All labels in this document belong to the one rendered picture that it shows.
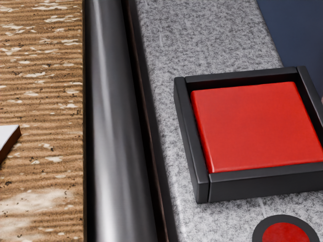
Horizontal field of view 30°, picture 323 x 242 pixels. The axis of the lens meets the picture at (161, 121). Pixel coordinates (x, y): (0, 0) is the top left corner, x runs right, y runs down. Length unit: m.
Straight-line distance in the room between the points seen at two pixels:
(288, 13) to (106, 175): 0.73
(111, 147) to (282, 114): 0.09
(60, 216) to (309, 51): 0.83
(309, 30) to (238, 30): 0.63
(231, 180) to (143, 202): 0.05
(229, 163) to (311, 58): 0.78
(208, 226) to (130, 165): 0.05
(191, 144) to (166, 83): 0.07
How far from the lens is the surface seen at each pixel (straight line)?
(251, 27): 0.40
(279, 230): 0.30
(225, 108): 0.33
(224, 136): 0.31
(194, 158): 0.30
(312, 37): 1.04
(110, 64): 0.37
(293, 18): 1.01
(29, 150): 0.30
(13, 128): 0.30
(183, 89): 0.33
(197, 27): 0.40
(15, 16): 0.38
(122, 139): 0.32
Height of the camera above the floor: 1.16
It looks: 47 degrees down
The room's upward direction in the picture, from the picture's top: straight up
